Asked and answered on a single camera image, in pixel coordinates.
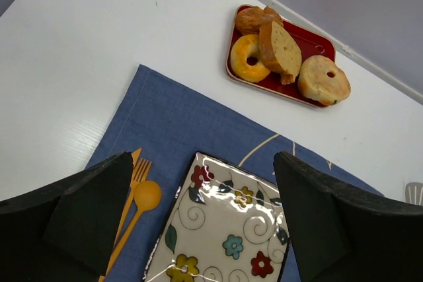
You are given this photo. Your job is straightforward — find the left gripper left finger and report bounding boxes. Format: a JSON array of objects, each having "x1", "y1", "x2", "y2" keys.
[{"x1": 1, "y1": 153, "x2": 133, "y2": 281}]

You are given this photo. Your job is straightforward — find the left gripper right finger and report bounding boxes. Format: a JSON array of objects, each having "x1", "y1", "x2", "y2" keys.
[{"x1": 274, "y1": 152, "x2": 422, "y2": 281}]

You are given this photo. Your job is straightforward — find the metal tongs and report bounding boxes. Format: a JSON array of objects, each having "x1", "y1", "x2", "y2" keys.
[{"x1": 405, "y1": 182, "x2": 423, "y2": 206}]

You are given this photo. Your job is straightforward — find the pale speckled bagel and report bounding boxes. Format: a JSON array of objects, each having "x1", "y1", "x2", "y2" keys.
[{"x1": 297, "y1": 55, "x2": 351, "y2": 106}]

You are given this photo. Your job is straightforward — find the sliced bread loaf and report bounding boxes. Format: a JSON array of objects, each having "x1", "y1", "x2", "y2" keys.
[{"x1": 258, "y1": 21, "x2": 302, "y2": 85}]

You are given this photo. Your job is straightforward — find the orange plastic spoon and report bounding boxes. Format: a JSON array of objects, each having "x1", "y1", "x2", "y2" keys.
[{"x1": 106, "y1": 180, "x2": 162, "y2": 275}]

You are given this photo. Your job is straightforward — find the orange plastic fork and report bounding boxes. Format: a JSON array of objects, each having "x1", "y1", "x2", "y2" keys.
[{"x1": 114, "y1": 159, "x2": 152, "y2": 244}]

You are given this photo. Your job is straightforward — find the square floral ceramic plate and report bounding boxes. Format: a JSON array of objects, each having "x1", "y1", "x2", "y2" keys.
[{"x1": 143, "y1": 152, "x2": 290, "y2": 281}]

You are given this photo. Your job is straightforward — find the blue cloth placemat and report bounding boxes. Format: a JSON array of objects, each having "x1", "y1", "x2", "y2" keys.
[{"x1": 89, "y1": 65, "x2": 372, "y2": 281}]

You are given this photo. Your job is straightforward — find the yellow glazed donut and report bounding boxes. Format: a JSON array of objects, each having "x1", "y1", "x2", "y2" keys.
[{"x1": 230, "y1": 34, "x2": 270, "y2": 83}]

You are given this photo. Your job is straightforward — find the brown croissant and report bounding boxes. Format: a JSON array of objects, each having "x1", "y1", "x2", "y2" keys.
[{"x1": 235, "y1": 6, "x2": 284, "y2": 35}]

